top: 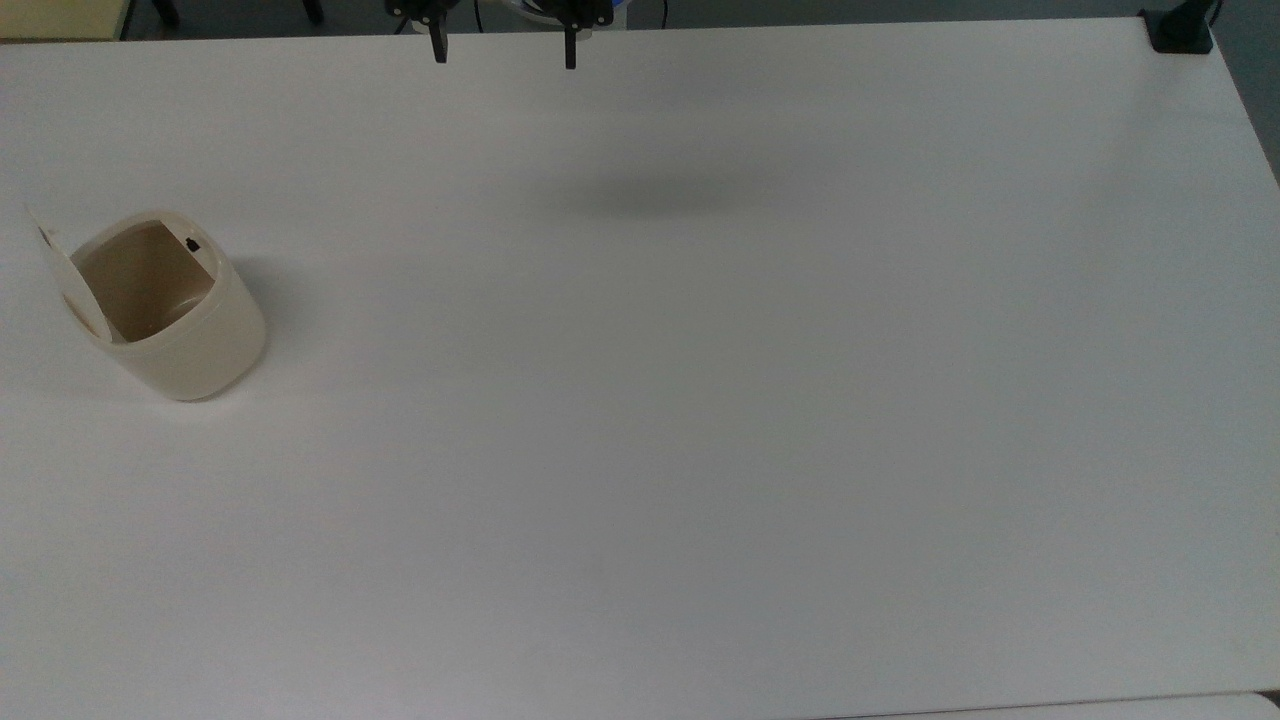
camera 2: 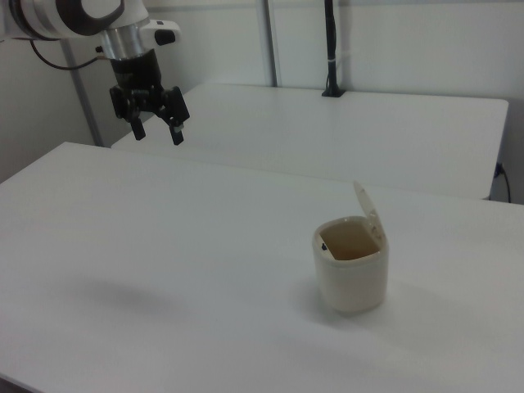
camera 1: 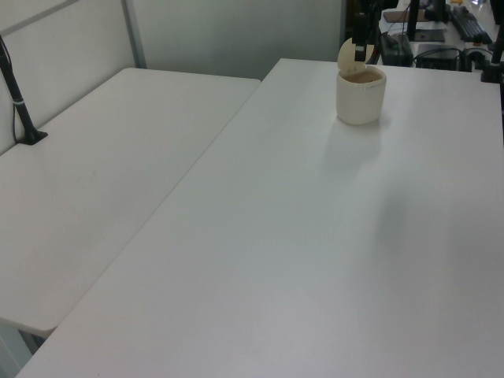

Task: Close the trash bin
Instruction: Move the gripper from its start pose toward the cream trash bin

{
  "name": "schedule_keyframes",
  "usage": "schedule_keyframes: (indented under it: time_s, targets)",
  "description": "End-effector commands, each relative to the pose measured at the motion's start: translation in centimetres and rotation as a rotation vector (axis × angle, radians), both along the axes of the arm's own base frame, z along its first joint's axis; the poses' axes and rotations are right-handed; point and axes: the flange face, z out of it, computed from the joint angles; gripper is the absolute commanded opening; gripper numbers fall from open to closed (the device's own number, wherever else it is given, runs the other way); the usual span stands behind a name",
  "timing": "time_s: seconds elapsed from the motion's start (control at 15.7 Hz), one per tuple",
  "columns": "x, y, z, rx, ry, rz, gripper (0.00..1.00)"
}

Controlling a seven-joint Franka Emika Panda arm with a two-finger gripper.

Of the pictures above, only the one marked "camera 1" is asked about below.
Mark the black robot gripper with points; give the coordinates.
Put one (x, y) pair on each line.
(359, 28)

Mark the black keyboard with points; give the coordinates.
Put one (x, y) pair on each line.
(469, 23)

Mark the black clamp stand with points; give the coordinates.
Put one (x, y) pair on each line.
(495, 59)

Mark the cream round trash bin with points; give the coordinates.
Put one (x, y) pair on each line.
(360, 100)

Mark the grey metal partition post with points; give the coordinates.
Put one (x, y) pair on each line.
(136, 33)

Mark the black monitor stand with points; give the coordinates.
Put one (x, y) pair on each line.
(414, 23)

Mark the black table clamp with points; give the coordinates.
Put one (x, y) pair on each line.
(473, 59)

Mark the black tripod leg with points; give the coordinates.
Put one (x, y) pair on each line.
(374, 53)

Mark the black camera pole with base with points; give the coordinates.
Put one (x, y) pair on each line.
(17, 100)

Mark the grey table leg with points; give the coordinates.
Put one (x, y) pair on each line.
(19, 350)

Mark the cream trash bin lid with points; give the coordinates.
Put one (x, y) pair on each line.
(346, 55)

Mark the black electronics box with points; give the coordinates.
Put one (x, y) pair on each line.
(438, 56)

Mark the brown flat notebook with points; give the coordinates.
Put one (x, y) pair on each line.
(395, 16)

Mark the black case with green parts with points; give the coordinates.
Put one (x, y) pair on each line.
(397, 49)

